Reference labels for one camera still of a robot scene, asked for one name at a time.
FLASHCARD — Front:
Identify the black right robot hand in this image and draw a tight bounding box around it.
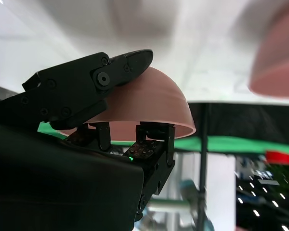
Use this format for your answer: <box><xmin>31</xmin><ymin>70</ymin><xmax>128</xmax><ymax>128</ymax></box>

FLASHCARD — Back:
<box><xmin>0</xmin><ymin>49</ymin><xmax>176</xmax><ymax>231</ymax></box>

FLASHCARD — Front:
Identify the pink plastic bowl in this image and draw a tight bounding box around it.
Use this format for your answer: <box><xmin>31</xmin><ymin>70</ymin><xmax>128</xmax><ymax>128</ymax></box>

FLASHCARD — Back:
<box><xmin>248</xmin><ymin>0</ymin><xmax>289</xmax><ymax>99</ymax></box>
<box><xmin>60</xmin><ymin>66</ymin><xmax>197</xmax><ymax>142</ymax></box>

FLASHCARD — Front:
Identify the black vertical pole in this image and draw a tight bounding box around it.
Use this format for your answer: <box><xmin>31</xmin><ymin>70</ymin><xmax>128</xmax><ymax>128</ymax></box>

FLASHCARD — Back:
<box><xmin>197</xmin><ymin>103</ymin><xmax>210</xmax><ymax>231</ymax></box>

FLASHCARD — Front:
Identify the green band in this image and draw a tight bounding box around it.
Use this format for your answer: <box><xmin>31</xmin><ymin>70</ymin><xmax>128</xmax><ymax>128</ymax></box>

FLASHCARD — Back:
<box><xmin>37</xmin><ymin>121</ymin><xmax>289</xmax><ymax>155</ymax></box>

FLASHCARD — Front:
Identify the black curtain backdrop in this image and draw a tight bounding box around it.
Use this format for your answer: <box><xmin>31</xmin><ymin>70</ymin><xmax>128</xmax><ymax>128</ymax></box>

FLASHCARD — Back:
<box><xmin>187</xmin><ymin>102</ymin><xmax>289</xmax><ymax>145</ymax></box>

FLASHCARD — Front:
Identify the red blurry object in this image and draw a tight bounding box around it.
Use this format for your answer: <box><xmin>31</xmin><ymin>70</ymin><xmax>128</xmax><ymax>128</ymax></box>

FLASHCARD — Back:
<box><xmin>265</xmin><ymin>150</ymin><xmax>289</xmax><ymax>167</ymax></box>

